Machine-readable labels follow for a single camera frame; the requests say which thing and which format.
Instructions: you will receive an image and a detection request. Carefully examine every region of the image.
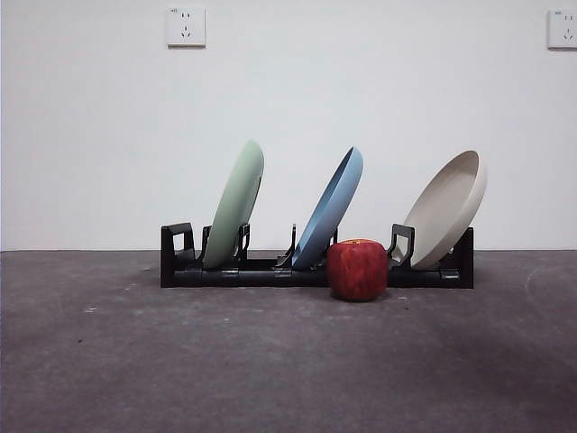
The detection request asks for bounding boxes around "black plate rack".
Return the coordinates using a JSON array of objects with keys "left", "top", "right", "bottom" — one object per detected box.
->
[{"left": 160, "top": 221, "right": 475, "bottom": 289}]

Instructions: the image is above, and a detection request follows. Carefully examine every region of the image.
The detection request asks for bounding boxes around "blue plate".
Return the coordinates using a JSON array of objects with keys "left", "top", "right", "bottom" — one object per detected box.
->
[{"left": 291, "top": 145, "right": 364, "bottom": 271}]

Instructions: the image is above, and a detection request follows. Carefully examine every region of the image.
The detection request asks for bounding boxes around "red apple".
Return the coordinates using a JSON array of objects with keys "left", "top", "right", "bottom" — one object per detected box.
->
[{"left": 326, "top": 238, "right": 389, "bottom": 302}]

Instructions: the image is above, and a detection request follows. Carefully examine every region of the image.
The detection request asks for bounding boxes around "green plate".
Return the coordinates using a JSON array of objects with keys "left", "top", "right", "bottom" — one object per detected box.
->
[{"left": 203, "top": 139, "right": 266, "bottom": 268}]

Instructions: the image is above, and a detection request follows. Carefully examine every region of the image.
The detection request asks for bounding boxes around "white wall socket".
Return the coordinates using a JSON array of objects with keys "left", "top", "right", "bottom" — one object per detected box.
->
[
  {"left": 167, "top": 5, "right": 207, "bottom": 49},
  {"left": 547, "top": 9, "right": 577, "bottom": 51}
]

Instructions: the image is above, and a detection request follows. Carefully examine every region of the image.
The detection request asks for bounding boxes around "beige plate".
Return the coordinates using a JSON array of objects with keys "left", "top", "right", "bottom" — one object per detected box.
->
[{"left": 402, "top": 150, "right": 489, "bottom": 271}]

